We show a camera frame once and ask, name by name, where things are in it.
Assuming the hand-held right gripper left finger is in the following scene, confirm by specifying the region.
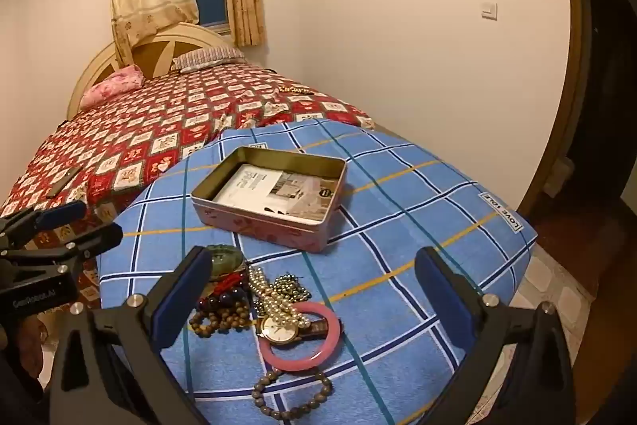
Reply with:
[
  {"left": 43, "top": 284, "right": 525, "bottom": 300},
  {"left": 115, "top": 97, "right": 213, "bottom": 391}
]
[{"left": 47, "top": 247, "right": 215, "bottom": 425}]

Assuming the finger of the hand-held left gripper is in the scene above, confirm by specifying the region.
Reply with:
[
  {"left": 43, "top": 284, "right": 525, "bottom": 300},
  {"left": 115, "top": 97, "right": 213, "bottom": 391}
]
[
  {"left": 0, "top": 200, "right": 87, "bottom": 253},
  {"left": 0, "top": 224, "right": 124, "bottom": 266}
]

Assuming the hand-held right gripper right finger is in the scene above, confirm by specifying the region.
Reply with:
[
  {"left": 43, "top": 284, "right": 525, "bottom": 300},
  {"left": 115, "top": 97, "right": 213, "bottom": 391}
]
[{"left": 414, "top": 247, "right": 579, "bottom": 425}]

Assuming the dark purple bead bracelet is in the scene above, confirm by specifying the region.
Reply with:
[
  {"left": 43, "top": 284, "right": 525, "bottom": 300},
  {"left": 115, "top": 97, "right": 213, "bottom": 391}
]
[{"left": 198, "top": 288, "right": 250, "bottom": 312}]

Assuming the gold wristwatch with brown strap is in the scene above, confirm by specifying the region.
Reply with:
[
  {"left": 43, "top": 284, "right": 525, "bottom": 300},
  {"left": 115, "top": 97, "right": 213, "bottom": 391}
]
[{"left": 256, "top": 312, "right": 332, "bottom": 347}]

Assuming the grey metal bead necklace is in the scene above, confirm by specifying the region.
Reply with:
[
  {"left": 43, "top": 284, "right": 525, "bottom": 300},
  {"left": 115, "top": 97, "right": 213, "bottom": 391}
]
[{"left": 266, "top": 272, "right": 312, "bottom": 306}]

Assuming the pink metal tin box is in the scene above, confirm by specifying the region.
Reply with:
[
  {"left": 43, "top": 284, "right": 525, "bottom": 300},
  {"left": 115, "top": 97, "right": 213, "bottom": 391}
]
[{"left": 191, "top": 146, "right": 348, "bottom": 253}]

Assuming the pink bangle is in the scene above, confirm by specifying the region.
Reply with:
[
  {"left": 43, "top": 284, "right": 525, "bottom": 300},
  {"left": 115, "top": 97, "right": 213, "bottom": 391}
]
[{"left": 256, "top": 303, "right": 344, "bottom": 374}]

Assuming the dark remote control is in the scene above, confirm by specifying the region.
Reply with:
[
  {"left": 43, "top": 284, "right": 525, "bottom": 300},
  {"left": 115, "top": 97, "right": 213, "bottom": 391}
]
[{"left": 45, "top": 165, "right": 83, "bottom": 199}]

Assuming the green jade bangle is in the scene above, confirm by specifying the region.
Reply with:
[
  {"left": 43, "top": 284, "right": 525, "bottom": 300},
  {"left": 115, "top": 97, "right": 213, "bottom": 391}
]
[{"left": 206, "top": 245, "right": 248, "bottom": 281}]

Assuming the blue plaid blanket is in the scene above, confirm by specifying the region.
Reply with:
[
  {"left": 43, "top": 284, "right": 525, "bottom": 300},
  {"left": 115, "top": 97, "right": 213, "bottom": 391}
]
[{"left": 97, "top": 118, "right": 539, "bottom": 425}]

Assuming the red printed bedspread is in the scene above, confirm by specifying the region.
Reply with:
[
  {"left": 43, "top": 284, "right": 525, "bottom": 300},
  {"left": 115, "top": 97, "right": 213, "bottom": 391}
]
[{"left": 0, "top": 59, "right": 377, "bottom": 307}]

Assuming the pink pillow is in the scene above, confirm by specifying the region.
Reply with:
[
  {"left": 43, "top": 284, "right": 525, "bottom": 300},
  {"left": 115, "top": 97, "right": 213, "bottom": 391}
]
[{"left": 80, "top": 65, "right": 145, "bottom": 108}]

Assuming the white booklet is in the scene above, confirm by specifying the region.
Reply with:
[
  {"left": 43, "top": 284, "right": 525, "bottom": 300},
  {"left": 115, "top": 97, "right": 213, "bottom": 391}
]
[{"left": 211, "top": 163, "right": 344, "bottom": 223}]

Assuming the cream wooden headboard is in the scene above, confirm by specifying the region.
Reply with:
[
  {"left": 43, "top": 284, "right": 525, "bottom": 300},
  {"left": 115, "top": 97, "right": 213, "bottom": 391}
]
[{"left": 66, "top": 21, "right": 246, "bottom": 120}]

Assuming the striped pillow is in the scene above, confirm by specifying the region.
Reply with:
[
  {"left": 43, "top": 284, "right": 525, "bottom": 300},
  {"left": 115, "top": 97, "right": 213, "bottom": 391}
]
[{"left": 171, "top": 47, "right": 248, "bottom": 74}]

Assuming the brown wooden bead bracelet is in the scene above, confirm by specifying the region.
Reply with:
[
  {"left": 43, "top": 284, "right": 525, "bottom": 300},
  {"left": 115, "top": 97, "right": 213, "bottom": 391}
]
[
  {"left": 252, "top": 368, "right": 334, "bottom": 421},
  {"left": 188, "top": 300, "right": 252, "bottom": 339}
]

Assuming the red cord bracelet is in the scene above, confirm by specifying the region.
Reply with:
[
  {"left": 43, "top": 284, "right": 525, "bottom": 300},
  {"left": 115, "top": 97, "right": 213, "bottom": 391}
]
[{"left": 209, "top": 272, "right": 250, "bottom": 301}]

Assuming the white pearl necklace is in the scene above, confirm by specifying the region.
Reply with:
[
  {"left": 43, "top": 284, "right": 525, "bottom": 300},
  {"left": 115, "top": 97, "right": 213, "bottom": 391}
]
[{"left": 246, "top": 266, "right": 312, "bottom": 332}]

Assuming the brown wooden door frame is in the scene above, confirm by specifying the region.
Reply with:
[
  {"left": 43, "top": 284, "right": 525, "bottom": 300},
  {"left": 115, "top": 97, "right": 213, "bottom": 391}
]
[{"left": 518, "top": 0, "right": 586, "bottom": 217}]

